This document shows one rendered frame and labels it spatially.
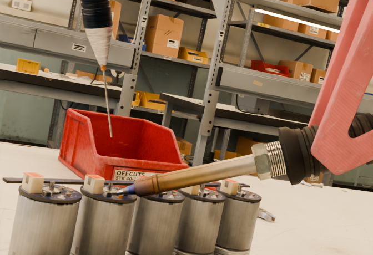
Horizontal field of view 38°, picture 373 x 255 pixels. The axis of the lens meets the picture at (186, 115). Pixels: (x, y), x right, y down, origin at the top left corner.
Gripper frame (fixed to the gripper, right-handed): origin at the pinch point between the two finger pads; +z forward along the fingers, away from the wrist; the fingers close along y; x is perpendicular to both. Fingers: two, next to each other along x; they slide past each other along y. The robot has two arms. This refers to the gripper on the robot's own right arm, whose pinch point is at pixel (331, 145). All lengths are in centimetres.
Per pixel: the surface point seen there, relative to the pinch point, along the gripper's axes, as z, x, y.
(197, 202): 6.2, -2.2, -3.0
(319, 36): -89, 30, -470
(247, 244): 6.5, 1.5, -5.4
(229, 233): 6.7, 0.3, -4.9
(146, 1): -4, -59, -234
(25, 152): 21.5, -16.9, -36.4
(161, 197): 6.7, -3.8, -1.2
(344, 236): 4.2, 13.0, -28.3
